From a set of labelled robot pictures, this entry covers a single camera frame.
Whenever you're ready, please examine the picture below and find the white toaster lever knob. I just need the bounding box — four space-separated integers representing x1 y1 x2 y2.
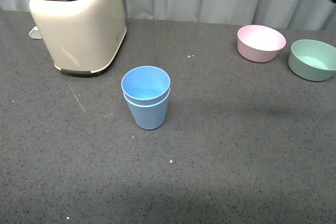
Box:
28 26 42 39

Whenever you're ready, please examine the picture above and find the blue cup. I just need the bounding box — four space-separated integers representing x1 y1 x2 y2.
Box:
123 88 171 130
121 66 171 106

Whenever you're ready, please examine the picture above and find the green bowl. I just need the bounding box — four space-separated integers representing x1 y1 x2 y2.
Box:
288 39 335 82

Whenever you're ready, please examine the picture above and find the cream toaster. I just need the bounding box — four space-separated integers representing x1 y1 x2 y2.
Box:
29 0 127 74

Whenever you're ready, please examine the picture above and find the pink bowl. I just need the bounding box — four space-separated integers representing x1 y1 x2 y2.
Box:
237 25 286 63

